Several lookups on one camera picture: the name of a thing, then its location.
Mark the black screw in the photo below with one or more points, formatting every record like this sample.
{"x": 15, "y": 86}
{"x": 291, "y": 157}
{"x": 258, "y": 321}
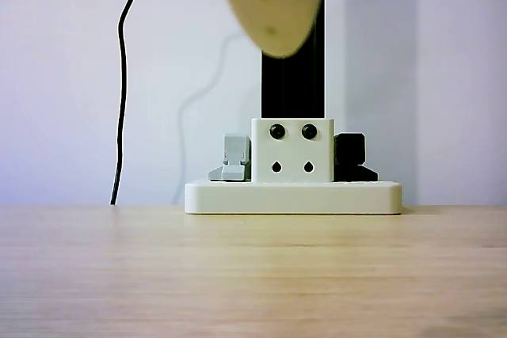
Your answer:
{"x": 309, "y": 131}
{"x": 277, "y": 131}

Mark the grey clamp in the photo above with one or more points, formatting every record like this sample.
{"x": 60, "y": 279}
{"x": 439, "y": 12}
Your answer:
{"x": 233, "y": 156}

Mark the black clamp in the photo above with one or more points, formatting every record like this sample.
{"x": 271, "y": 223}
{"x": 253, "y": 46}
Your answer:
{"x": 350, "y": 152}

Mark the white perforated stand base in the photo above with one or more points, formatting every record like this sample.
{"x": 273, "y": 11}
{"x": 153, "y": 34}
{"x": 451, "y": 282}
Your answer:
{"x": 293, "y": 197}

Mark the white post bracket block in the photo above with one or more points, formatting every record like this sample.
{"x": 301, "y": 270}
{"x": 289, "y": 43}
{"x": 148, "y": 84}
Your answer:
{"x": 293, "y": 154}

